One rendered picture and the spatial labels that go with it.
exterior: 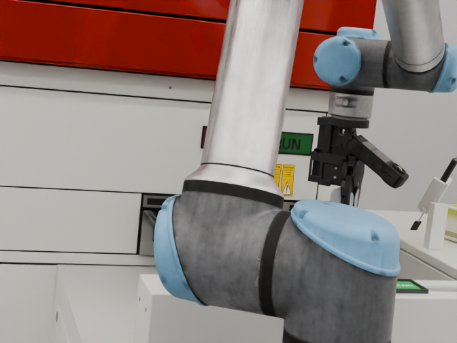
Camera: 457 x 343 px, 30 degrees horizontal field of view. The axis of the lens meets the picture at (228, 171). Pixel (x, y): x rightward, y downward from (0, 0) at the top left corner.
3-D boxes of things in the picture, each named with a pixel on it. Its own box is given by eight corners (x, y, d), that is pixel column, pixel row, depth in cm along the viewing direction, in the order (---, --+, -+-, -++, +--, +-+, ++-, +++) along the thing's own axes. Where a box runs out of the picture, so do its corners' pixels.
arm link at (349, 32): (330, 24, 142) (342, 27, 150) (322, 90, 144) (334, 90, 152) (377, 28, 139) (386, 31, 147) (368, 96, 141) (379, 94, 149)
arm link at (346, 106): (378, 95, 149) (367, 96, 141) (375, 121, 149) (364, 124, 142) (336, 90, 151) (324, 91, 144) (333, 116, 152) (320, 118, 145)
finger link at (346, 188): (342, 211, 150) (348, 163, 148) (352, 214, 149) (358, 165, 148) (335, 216, 145) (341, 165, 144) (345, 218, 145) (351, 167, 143)
